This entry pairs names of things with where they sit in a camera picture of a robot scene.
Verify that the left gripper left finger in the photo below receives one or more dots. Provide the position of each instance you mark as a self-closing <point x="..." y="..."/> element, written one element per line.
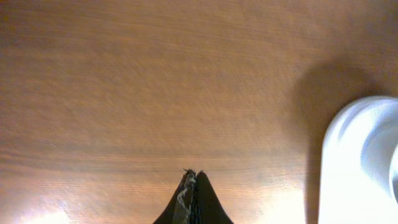
<point x="182" y="207"/>

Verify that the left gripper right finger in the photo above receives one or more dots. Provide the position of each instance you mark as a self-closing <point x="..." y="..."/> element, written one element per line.
<point x="210" y="208"/>

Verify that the white digital kitchen scale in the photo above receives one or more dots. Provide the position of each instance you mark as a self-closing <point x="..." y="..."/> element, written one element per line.
<point x="346" y="194"/>

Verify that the white round bowl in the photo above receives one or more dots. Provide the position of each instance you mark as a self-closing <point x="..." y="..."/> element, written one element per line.
<point x="369" y="134"/>

